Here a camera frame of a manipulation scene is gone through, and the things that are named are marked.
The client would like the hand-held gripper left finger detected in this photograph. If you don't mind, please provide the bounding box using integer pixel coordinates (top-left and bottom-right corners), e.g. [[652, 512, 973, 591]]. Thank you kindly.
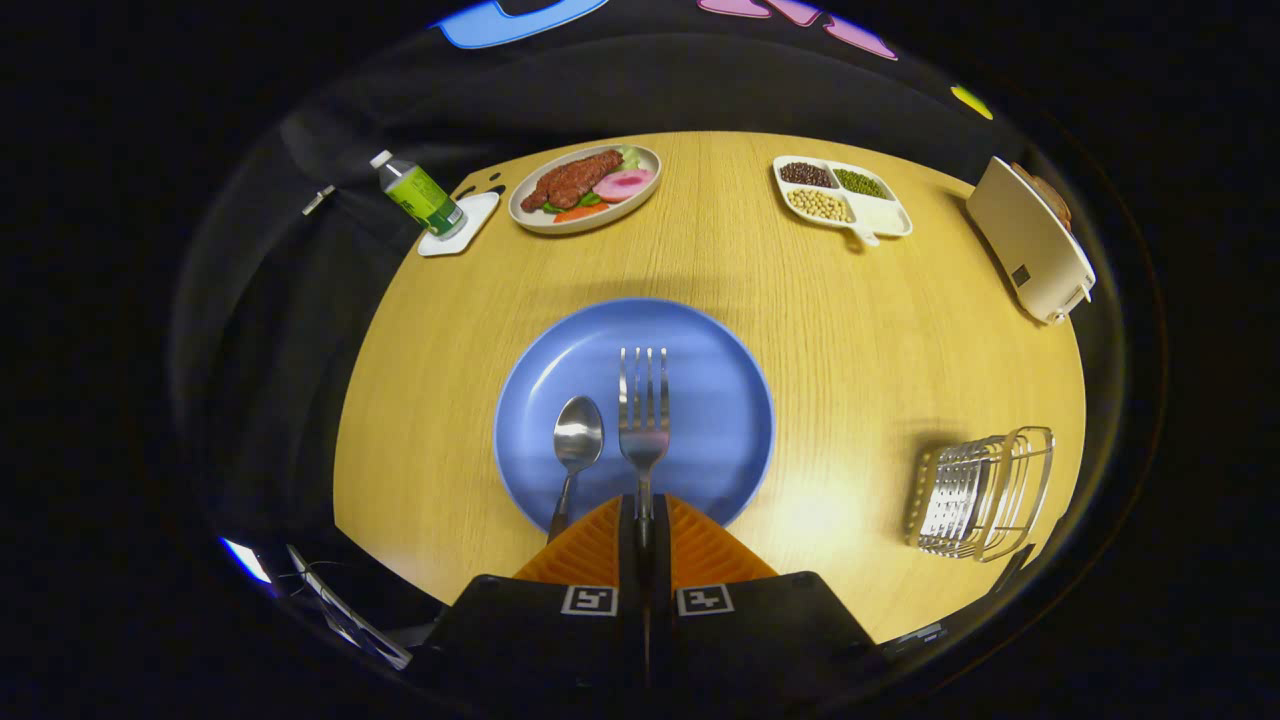
[[420, 493, 646, 691]]

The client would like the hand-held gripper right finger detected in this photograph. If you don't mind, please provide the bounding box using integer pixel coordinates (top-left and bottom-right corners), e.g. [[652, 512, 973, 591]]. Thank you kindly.
[[645, 493, 883, 691]]

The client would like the silver spoon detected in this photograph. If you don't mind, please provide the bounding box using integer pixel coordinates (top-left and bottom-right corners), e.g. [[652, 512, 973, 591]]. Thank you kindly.
[[546, 395, 606, 544]]

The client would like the silver fork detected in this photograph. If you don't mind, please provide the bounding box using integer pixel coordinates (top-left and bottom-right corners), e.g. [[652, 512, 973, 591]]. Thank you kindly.
[[617, 346, 671, 551]]

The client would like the laptop computer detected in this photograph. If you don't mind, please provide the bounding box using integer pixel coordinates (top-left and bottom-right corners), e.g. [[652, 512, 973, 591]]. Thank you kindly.
[[285, 545, 413, 671]]

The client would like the blue plate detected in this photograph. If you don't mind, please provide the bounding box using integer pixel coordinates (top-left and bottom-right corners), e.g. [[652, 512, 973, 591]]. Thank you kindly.
[[493, 297, 776, 533]]

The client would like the beige plate of food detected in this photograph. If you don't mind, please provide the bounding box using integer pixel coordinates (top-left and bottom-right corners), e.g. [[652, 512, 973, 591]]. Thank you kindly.
[[508, 143, 663, 236]]

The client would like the white square coaster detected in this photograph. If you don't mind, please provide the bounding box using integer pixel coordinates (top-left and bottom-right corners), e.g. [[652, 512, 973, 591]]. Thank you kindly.
[[418, 192, 501, 258]]

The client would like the white divided bean tray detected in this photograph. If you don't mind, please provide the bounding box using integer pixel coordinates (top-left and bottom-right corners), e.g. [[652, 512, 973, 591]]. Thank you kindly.
[[772, 155, 914, 248]]

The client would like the pink ham slice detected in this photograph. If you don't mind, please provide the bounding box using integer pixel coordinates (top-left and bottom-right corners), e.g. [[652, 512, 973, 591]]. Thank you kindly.
[[592, 168, 657, 203]]

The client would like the brown steak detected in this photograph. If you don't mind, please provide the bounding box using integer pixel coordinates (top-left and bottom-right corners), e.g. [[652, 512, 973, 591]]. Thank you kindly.
[[520, 149, 624, 212]]

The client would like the green drink bottle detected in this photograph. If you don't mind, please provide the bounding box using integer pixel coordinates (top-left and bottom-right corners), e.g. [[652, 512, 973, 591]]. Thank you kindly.
[[370, 150, 468, 241]]

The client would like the white toaster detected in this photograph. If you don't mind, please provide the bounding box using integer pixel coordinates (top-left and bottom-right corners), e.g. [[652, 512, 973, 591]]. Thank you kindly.
[[965, 155, 1098, 327]]

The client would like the toasted bread slice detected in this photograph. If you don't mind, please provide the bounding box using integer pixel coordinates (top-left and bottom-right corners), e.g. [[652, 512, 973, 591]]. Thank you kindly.
[[1010, 162, 1073, 231]]

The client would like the metal wire basket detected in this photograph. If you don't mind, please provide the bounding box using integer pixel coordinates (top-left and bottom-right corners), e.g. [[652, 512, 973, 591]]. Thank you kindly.
[[905, 427, 1056, 563]]

